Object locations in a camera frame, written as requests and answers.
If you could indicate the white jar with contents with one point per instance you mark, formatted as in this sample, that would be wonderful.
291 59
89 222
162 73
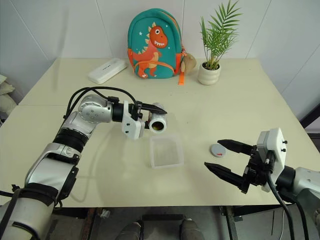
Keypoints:
161 117

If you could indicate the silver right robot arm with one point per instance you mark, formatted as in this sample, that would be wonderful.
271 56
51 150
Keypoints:
305 180

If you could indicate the dark grey rounded shape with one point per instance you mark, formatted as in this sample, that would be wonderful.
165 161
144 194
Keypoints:
131 231
190 230

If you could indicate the black metal frame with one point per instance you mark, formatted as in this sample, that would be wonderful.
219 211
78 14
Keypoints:
311 116

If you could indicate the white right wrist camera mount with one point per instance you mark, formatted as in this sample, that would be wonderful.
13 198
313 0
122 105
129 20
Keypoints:
277 150

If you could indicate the green palm plant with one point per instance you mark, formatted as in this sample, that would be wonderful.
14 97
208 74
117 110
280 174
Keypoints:
213 60

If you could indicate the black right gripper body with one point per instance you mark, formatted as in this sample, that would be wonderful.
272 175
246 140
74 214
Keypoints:
258 170

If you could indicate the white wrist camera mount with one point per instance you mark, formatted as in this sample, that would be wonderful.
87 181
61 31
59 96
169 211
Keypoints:
277 150
130 125

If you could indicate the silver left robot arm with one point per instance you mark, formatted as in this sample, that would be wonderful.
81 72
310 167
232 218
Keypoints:
92 112

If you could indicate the white rectangular case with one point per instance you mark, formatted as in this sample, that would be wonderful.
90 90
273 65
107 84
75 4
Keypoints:
106 70

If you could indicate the tan plush pendant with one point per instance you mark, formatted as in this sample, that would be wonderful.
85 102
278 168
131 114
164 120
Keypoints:
190 62

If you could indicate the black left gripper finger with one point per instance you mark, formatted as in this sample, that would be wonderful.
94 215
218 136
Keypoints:
153 108
147 125

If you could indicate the beige cloth bundle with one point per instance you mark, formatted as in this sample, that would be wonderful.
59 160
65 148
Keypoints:
5 100

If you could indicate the grey round lid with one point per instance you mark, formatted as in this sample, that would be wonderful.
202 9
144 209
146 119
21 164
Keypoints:
216 151

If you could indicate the white ribbed ceramic pot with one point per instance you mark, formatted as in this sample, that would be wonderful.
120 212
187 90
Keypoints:
208 75

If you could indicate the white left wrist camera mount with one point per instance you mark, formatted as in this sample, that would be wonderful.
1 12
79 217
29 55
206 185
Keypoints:
130 125

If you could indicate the clear plastic container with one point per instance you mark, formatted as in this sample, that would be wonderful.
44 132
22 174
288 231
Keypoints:
166 152

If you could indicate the green dinosaur backpack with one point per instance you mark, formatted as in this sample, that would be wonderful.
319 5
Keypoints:
152 50

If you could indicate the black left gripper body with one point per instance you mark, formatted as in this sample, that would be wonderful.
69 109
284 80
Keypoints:
138 112

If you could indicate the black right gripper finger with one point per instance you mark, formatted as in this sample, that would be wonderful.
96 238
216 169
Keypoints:
225 172
237 147

